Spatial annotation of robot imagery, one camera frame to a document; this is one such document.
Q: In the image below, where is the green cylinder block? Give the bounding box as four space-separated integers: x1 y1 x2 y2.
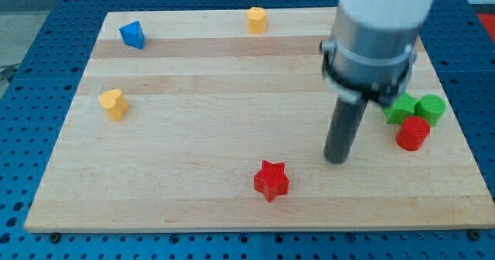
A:
415 94 447 127

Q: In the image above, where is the yellow heart block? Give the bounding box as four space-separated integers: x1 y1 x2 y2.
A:
98 88 128 121

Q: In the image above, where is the wooden board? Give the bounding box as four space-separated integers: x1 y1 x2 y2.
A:
24 8 494 233

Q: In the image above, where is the yellow hexagon block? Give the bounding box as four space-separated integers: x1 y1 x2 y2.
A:
246 7 267 34

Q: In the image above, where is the green star block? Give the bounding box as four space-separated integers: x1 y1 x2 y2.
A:
382 91 419 125

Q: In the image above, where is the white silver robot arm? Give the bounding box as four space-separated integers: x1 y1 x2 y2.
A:
320 0 434 107

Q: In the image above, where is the red star block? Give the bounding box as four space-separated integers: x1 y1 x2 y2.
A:
254 160 290 203

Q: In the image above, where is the blue triangle block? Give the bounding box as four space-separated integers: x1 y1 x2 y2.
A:
119 21 145 50

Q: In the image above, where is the red cylinder block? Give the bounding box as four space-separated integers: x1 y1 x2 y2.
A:
395 116 431 151

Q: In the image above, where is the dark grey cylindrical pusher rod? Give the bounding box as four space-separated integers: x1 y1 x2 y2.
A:
323 98 367 164

